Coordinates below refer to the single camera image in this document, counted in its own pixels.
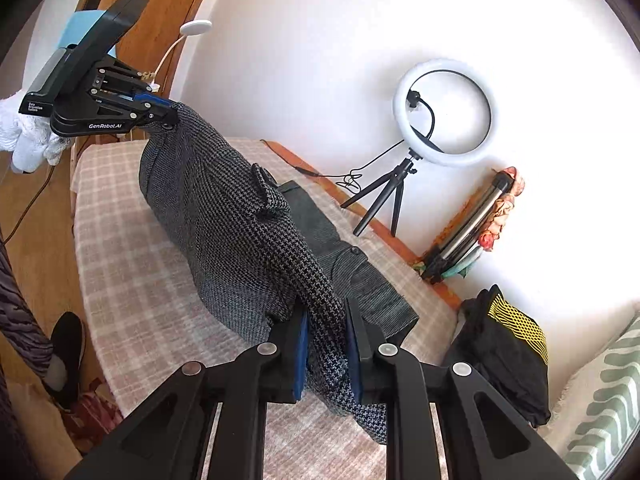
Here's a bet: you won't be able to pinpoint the green striped white pillow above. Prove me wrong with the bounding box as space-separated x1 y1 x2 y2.
539 318 639 480

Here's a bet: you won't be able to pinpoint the zebra striped trouser leg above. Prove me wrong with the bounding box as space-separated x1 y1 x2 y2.
0 244 53 378

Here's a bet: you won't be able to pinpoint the black mini tripod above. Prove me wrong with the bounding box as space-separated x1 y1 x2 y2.
341 150 422 237

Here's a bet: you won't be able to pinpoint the blue plastic chair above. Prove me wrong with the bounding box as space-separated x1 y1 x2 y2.
58 10 104 49

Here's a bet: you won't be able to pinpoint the orange floral scarf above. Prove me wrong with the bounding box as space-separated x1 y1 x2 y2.
412 166 525 281

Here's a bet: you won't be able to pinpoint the white clip lamp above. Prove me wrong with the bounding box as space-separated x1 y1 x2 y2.
148 18 213 93

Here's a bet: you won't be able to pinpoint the grey houndstooth pants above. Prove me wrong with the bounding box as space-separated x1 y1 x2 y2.
139 103 419 443

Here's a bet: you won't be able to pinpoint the black shoe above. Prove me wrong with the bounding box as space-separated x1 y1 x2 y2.
42 311 86 411

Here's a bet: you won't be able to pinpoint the black ring light cable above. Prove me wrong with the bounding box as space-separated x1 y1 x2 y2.
294 138 407 194

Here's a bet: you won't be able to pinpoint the pink plaid bed cover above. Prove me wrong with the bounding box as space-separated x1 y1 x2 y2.
73 138 457 479

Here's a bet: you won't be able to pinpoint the folded silver tripod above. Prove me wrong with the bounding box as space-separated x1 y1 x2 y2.
420 168 515 284

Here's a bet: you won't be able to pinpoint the black and yellow garment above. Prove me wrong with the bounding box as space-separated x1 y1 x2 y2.
442 285 551 428

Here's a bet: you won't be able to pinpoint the white ring light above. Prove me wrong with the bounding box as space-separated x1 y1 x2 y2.
392 58 496 167

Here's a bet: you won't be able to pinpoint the white gloved left hand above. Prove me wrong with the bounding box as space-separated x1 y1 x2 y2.
1 89 73 174

